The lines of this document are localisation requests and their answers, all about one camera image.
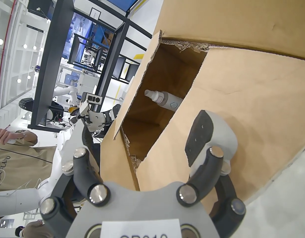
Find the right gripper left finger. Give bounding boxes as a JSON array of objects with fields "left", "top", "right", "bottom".
[{"left": 41, "top": 119, "right": 111, "bottom": 224}]

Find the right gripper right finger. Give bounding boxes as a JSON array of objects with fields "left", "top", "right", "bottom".
[{"left": 177, "top": 110, "right": 246, "bottom": 229}]

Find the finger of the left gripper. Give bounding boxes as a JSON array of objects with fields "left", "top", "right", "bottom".
[{"left": 88, "top": 110, "right": 113, "bottom": 130}]

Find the black box speaker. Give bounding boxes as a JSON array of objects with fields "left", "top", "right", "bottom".
[{"left": 27, "top": 0, "right": 55, "bottom": 19}]

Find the person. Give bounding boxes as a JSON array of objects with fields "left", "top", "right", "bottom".
[
  {"left": 0, "top": 128, "right": 57, "bottom": 193},
  {"left": 15, "top": 220, "right": 52, "bottom": 238}
]

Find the small white spray bottle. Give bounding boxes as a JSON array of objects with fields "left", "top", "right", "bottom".
[{"left": 144, "top": 89, "right": 183, "bottom": 112}]

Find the small black metal rack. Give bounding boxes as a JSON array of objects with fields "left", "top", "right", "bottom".
[{"left": 68, "top": 33, "right": 104, "bottom": 73}]

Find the large black metal rack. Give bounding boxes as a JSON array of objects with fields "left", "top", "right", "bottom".
[{"left": 27, "top": 0, "right": 153, "bottom": 133}]

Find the large brown cardboard carton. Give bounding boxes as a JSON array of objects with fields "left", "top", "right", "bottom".
[{"left": 100, "top": 0, "right": 305, "bottom": 206}]

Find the small framed white sign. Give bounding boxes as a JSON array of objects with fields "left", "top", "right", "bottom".
[{"left": 89, "top": 7, "right": 102, "bottom": 22}]

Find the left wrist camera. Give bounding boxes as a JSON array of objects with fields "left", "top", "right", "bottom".
[{"left": 83, "top": 92, "right": 103, "bottom": 106}]

